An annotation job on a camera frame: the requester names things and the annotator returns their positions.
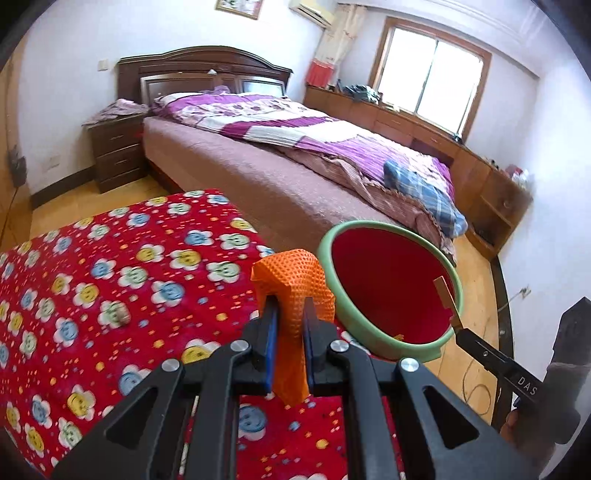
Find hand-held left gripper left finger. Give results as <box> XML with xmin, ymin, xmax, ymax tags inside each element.
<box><xmin>51</xmin><ymin>295</ymin><xmax>280</xmax><ymax>480</ymax></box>

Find person's right hand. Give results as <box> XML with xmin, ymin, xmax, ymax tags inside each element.
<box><xmin>501</xmin><ymin>408</ymin><xmax>555</xmax><ymax>462</ymax></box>

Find framed wall photo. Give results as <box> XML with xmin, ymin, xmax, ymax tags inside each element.
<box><xmin>215</xmin><ymin>0</ymin><xmax>262</xmax><ymax>20</ymax></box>

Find beige wooden stick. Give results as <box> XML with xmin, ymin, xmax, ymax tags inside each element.
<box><xmin>433</xmin><ymin>275</ymin><xmax>464</xmax><ymax>331</ymax></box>

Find wooden window cabinet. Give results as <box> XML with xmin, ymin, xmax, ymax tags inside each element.
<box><xmin>302</xmin><ymin>85</ymin><xmax>534</xmax><ymax>259</ymax></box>

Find pile of clothes on cabinet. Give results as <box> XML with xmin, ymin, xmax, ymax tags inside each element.
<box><xmin>342</xmin><ymin>83</ymin><xmax>384</xmax><ymax>104</ymax></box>

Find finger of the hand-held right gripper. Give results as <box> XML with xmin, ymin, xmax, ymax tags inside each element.
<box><xmin>455</xmin><ymin>328</ymin><xmax>507</xmax><ymax>382</ymax></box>

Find green basin with red inside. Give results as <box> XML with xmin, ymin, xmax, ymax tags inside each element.
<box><xmin>318</xmin><ymin>220</ymin><xmax>464</xmax><ymax>361</ymax></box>

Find dark wooden nightstand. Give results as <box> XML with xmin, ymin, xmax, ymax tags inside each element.
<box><xmin>85</xmin><ymin>113</ymin><xmax>151</xmax><ymax>193</ymax></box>

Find white and red curtain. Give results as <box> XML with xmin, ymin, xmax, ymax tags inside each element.
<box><xmin>305</xmin><ymin>4</ymin><xmax>365</xmax><ymax>88</ymax></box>

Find blue plaid cloth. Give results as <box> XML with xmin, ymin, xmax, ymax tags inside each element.
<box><xmin>383</xmin><ymin>159</ymin><xmax>468</xmax><ymax>238</ymax></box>

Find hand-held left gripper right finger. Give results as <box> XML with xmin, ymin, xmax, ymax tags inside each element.
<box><xmin>302</xmin><ymin>298</ymin><xmax>539</xmax><ymax>480</ymax></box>

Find white air conditioner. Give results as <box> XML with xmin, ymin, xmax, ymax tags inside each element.
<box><xmin>288</xmin><ymin>0</ymin><xmax>335</xmax><ymax>27</ymax></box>

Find pink clothes on nightstand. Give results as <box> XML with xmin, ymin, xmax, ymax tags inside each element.
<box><xmin>82</xmin><ymin>98</ymin><xmax>151</xmax><ymax>126</ymax></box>

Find dark wooden bed headboard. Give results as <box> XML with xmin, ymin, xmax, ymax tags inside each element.
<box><xmin>115</xmin><ymin>45</ymin><xmax>294</xmax><ymax>109</ymax></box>

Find bright orange foam net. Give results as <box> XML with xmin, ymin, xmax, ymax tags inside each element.
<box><xmin>250</xmin><ymin>249</ymin><xmax>337</xmax><ymax>406</ymax></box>

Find wooden framed window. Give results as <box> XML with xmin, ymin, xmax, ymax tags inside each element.
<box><xmin>369</xmin><ymin>17</ymin><xmax>492</xmax><ymax>141</ymax></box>

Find black wall charger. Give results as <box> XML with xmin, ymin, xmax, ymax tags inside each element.
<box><xmin>7</xmin><ymin>145</ymin><xmax>26</xmax><ymax>188</ymax></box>

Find thin floor cable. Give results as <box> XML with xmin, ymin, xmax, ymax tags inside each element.
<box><xmin>462</xmin><ymin>295</ymin><xmax>522</xmax><ymax>418</ymax></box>

